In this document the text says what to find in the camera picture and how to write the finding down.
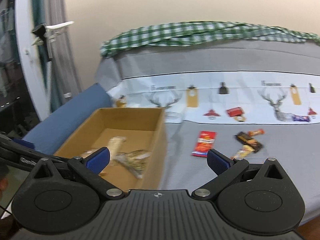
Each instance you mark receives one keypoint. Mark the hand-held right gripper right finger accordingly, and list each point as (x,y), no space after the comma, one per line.
(217,161)

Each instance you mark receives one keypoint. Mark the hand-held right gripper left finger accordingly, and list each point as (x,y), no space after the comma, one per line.
(98,160)

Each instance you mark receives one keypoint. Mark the clear snack packet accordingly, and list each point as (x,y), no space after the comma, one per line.
(136,161)
(88,152)

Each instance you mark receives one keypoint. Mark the red chili snack packet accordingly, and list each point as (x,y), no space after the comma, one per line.
(205,143)

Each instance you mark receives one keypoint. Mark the beige snack bar packet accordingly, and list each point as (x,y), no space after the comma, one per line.
(117,143)

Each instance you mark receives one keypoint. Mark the gold snack packet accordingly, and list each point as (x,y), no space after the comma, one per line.
(243,152)

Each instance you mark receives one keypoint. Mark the dark chocolate packet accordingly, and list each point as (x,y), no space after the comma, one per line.
(250,141)

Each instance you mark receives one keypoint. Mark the small orange candy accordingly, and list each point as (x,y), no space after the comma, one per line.
(257,131)

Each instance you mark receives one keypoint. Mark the brown cardboard box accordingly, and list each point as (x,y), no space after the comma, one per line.
(130,120)

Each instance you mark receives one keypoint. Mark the red square snack packet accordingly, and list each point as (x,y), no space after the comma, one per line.
(234,112)

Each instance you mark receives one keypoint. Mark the purple candy bar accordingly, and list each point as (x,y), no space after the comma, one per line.
(301,117)

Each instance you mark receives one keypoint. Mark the blue denim cushion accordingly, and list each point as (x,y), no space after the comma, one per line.
(75,110)

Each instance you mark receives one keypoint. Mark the grey curtain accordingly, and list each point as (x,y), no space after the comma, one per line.
(57,55)

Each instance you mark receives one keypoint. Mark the grey printed bed sheet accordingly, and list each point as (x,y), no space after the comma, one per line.
(250,57)

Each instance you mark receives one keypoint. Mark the green checked cloth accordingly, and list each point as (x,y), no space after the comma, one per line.
(175,33)

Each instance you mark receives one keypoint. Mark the white wall clip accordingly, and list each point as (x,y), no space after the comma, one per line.
(67,95)

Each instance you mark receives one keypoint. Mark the white door frame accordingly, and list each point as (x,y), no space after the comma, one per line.
(27,67)

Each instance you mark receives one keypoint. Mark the white wall bracket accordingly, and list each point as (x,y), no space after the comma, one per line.
(60,25)

